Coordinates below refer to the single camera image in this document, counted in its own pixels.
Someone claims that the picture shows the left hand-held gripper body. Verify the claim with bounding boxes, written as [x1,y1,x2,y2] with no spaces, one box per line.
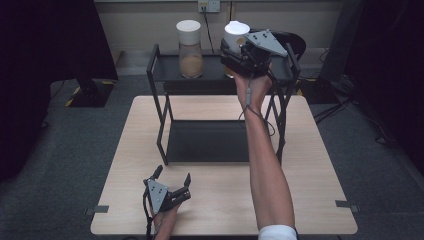
[142,178,192,215]

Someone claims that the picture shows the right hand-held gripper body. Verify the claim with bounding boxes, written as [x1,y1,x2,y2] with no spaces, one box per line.
[219,29,290,80]

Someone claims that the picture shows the white-lidded plastic cup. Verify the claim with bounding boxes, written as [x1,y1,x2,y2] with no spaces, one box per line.
[223,20,251,80]

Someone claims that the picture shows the glass jar with beige lid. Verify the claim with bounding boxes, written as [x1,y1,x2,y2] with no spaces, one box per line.
[175,19,205,80]

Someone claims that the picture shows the black metal two-tier shelf rack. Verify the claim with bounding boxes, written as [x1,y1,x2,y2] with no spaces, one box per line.
[146,42,302,167]

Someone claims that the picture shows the person's left hand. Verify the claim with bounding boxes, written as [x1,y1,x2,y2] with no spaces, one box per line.
[149,202,182,232]

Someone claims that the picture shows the person's right hand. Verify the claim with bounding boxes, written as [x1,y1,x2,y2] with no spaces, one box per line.
[232,63,274,114]

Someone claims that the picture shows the black chair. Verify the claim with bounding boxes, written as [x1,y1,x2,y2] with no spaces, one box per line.
[248,28,307,62]

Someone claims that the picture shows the black stand base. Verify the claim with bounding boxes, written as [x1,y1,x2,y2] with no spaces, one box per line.
[64,77,117,109]

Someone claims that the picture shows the white sleeve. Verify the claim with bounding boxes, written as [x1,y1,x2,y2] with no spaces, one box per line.
[257,224,299,240]

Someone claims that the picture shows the black curtain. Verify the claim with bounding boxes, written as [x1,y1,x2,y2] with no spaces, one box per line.
[0,0,120,184]
[344,0,424,168]

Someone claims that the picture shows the left hand-held gripper cable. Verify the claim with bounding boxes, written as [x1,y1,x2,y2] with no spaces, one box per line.
[142,188,156,240]

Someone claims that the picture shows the hand-held gripper cable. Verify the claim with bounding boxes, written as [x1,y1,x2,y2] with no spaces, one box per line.
[142,188,156,240]
[237,73,277,138]

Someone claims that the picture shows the black wall socket cable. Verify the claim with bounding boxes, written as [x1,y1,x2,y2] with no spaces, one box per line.
[200,5,216,55]

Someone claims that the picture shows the white wall socket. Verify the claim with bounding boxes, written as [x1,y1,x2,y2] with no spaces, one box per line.
[197,0,222,14]

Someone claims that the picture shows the right hand-held gripper cable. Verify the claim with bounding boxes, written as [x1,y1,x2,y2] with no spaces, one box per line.
[237,73,277,138]

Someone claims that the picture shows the grey table edge bracket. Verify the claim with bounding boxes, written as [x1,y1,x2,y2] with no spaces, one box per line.
[84,205,110,216]
[334,199,361,214]

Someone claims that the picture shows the black floor cables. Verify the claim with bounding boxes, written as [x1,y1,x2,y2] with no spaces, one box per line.
[312,74,399,148]

